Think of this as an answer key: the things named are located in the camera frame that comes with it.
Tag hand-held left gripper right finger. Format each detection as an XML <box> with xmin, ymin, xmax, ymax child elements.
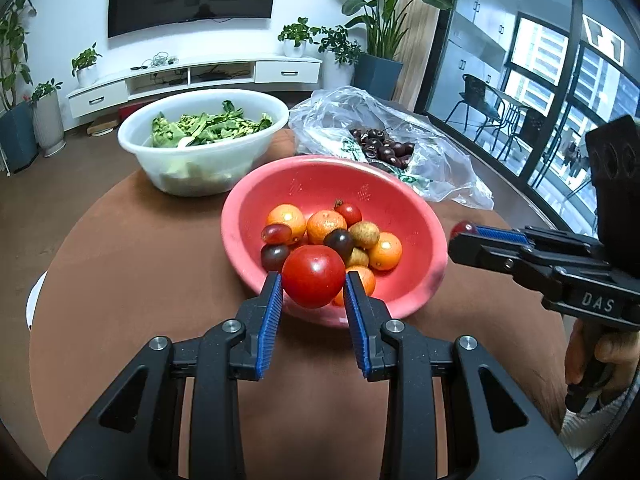
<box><xmin>342</xmin><ymin>270</ymin><xmax>579</xmax><ymax>480</ymax></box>

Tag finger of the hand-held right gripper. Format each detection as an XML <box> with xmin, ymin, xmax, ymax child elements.
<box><xmin>447</xmin><ymin>233</ymin><xmax>567</xmax><ymax>302</ymax></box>
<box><xmin>474</xmin><ymin>225</ymin><xmax>607</xmax><ymax>268</ymax></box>

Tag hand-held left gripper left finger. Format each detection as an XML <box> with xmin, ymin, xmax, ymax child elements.
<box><xmin>46</xmin><ymin>270</ymin><xmax>285</xmax><ymax>480</ymax></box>

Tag large bumpy mandarin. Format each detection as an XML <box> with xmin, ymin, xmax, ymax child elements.
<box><xmin>306</xmin><ymin>210</ymin><xmax>348</xmax><ymax>245</ymax></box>
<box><xmin>332</xmin><ymin>266</ymin><xmax>377</xmax><ymax>307</ymax></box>

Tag dark purple plum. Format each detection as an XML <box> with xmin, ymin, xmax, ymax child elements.
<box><xmin>260</xmin><ymin>243</ymin><xmax>291</xmax><ymax>272</ymax></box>
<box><xmin>323</xmin><ymin>228</ymin><xmax>355</xmax><ymax>264</ymax></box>

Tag small smooth orange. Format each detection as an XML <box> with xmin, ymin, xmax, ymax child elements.
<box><xmin>367</xmin><ymin>232</ymin><xmax>404</xmax><ymax>271</ymax></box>

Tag red plastic colander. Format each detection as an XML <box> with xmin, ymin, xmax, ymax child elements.
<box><xmin>221</xmin><ymin>155</ymin><xmax>448</xmax><ymax>330</ymax></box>

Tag yellow-orange smooth orange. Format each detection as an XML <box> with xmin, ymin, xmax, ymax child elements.
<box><xmin>265</xmin><ymin>203</ymin><xmax>307</xmax><ymax>243</ymax></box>

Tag red tomato with green calyx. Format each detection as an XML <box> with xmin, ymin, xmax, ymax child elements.
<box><xmin>333</xmin><ymin>199</ymin><xmax>363</xmax><ymax>227</ymax></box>

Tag person's right forearm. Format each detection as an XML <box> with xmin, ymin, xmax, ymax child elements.
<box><xmin>557</xmin><ymin>375</ymin><xmax>640</xmax><ymax>468</ymax></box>

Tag person's right hand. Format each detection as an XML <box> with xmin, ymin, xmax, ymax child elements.
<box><xmin>564</xmin><ymin>319</ymin><xmax>640</xmax><ymax>405</ymax></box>

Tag black balcony chair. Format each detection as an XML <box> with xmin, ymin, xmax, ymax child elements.
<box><xmin>517</xmin><ymin>106</ymin><xmax>558</xmax><ymax>161</ymax></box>
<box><xmin>444</xmin><ymin>74</ymin><xmax>507</xmax><ymax>133</ymax></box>

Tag black framed glass doors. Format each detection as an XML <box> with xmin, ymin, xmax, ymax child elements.
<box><xmin>415</xmin><ymin>0</ymin><xmax>640</xmax><ymax>241</ymax></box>

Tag pile of dark cherries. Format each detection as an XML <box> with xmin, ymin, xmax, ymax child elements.
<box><xmin>348</xmin><ymin>127</ymin><xmax>416</xmax><ymax>170</ymax></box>

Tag white plastic basin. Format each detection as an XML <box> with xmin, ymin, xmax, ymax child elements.
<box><xmin>117</xmin><ymin>88</ymin><xmax>290</xmax><ymax>197</ymax></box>

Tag tall leafy plant blue pot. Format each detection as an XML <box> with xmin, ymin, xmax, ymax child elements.
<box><xmin>320</xmin><ymin>0</ymin><xmax>453</xmax><ymax>103</ymax></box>

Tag clear plastic bag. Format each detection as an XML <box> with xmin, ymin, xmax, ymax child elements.
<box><xmin>289</xmin><ymin>86</ymin><xmax>495</xmax><ymax>211</ymax></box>

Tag beige curtain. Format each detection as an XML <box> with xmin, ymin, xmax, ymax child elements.
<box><xmin>392</xmin><ymin>0</ymin><xmax>453</xmax><ymax>111</ymax></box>

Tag bushy small-leaf plant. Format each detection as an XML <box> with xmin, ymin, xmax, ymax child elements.
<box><xmin>310</xmin><ymin>25</ymin><xmax>361</xmax><ymax>66</ymax></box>

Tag white television cabinet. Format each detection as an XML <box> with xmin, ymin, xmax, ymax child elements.
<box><xmin>67</xmin><ymin>52</ymin><xmax>323</xmax><ymax>120</ymax></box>

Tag small plant white pot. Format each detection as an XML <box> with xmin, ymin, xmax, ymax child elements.
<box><xmin>277</xmin><ymin>16</ymin><xmax>313</xmax><ymax>58</ymax></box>
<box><xmin>71</xmin><ymin>42</ymin><xmax>103</xmax><ymax>88</ymax></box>

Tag plant in tall white pot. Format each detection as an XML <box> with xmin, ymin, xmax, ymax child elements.
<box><xmin>30</xmin><ymin>78</ymin><xmax>66</xmax><ymax>157</ymax></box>

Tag leafy tree in blue pot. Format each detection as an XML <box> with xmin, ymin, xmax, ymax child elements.
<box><xmin>0</xmin><ymin>0</ymin><xmax>40</xmax><ymax>173</ymax></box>

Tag tangle of cables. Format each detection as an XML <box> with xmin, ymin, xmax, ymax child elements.
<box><xmin>131</xmin><ymin>52</ymin><xmax>180</xmax><ymax>71</ymax></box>

